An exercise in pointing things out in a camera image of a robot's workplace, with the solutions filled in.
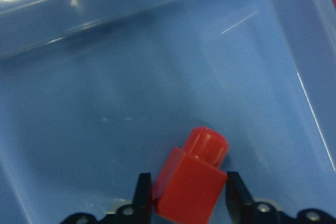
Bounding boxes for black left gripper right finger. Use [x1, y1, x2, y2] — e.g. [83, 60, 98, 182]
[225, 172, 254, 223]

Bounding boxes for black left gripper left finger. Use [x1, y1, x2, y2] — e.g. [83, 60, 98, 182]
[132, 173, 152, 224]

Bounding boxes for red block with stud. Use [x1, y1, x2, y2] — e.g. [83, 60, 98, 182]
[152, 126, 229, 223]

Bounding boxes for blue plastic tray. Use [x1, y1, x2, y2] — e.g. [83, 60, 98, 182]
[1, 0, 335, 223]

